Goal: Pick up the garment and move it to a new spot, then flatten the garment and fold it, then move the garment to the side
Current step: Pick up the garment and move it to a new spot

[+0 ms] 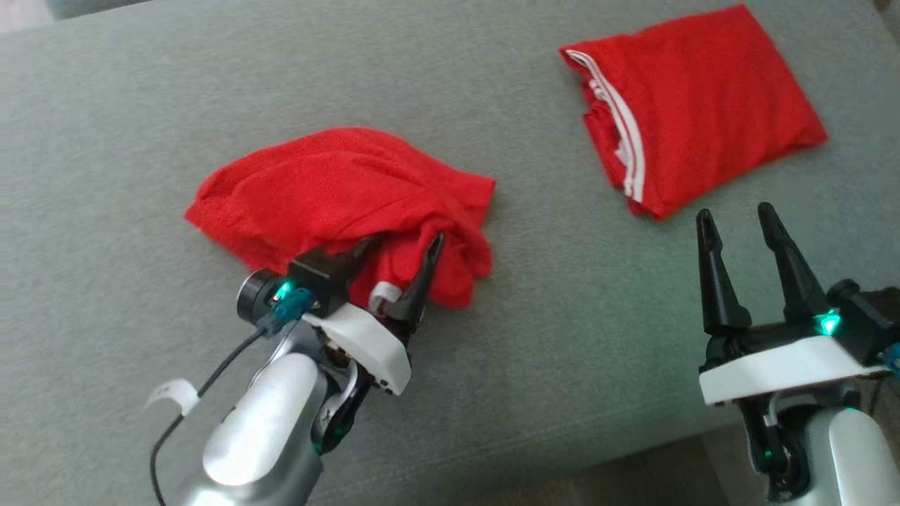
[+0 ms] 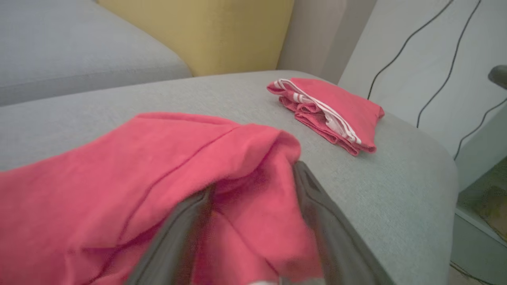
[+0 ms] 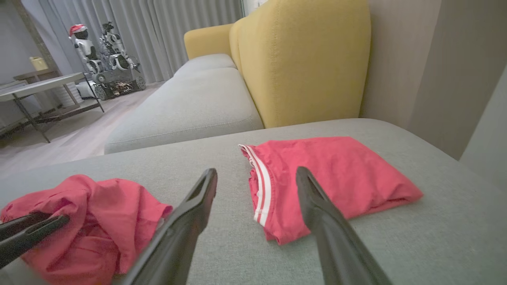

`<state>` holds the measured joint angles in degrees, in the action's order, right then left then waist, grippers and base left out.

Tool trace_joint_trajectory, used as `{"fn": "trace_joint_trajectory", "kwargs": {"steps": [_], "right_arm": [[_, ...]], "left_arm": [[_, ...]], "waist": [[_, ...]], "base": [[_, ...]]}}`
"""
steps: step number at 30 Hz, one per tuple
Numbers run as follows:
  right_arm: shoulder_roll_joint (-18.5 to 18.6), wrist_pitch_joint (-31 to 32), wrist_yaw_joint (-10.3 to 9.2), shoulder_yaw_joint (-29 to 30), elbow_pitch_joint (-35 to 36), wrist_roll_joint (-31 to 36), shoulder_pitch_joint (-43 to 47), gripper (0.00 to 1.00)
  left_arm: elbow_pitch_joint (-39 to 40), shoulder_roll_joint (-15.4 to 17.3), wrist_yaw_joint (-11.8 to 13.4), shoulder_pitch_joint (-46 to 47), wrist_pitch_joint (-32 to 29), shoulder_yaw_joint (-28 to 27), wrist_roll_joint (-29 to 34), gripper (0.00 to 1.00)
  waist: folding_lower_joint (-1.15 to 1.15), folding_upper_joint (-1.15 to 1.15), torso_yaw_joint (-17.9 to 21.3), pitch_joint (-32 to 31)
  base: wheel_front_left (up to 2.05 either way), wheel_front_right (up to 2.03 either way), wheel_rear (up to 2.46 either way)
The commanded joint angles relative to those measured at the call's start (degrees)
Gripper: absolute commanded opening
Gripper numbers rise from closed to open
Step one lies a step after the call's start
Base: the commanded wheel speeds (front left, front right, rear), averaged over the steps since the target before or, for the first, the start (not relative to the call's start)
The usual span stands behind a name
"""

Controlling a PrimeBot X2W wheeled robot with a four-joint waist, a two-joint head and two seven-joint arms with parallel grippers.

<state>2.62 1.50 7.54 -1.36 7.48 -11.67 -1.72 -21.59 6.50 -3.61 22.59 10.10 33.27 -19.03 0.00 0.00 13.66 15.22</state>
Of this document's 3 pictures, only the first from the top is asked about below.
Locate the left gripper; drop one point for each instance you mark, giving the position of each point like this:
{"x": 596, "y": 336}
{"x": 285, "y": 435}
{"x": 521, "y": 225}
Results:
{"x": 365, "y": 344}

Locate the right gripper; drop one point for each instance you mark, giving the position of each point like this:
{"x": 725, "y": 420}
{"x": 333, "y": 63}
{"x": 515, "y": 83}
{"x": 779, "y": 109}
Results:
{"x": 773, "y": 365}

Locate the red white-trimmed garment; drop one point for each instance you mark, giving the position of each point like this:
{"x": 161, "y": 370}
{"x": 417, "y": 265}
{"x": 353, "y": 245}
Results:
{"x": 316, "y": 183}

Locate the red Bulls 23 jersey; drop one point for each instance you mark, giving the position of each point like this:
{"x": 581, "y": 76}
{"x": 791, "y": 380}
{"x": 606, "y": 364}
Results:
{"x": 703, "y": 91}

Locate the grey sofa chaise cushion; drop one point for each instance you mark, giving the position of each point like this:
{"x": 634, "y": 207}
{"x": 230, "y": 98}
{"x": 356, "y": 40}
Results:
{"x": 527, "y": 337}

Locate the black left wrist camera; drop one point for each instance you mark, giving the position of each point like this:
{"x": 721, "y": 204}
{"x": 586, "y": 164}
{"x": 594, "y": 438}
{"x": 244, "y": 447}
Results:
{"x": 316, "y": 277}

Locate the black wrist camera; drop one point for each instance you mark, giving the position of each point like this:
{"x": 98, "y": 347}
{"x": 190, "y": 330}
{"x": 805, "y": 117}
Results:
{"x": 865, "y": 313}
{"x": 316, "y": 277}

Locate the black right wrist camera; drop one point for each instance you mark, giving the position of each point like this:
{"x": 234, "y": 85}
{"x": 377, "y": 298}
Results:
{"x": 865, "y": 313}

